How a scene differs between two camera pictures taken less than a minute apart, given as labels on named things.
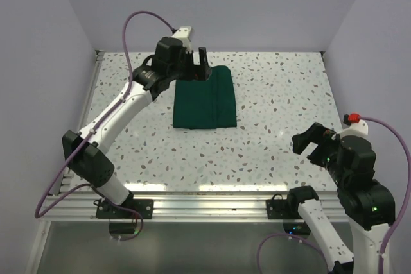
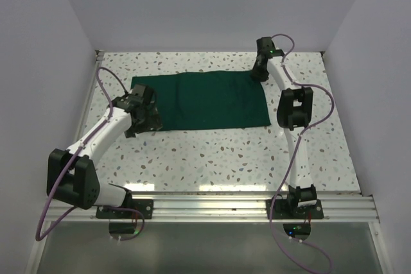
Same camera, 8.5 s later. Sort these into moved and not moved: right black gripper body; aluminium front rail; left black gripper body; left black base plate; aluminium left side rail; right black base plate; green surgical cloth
Moved: right black gripper body; green surgical cloth; left black gripper body
Not moved: right black base plate; aluminium left side rail; aluminium front rail; left black base plate
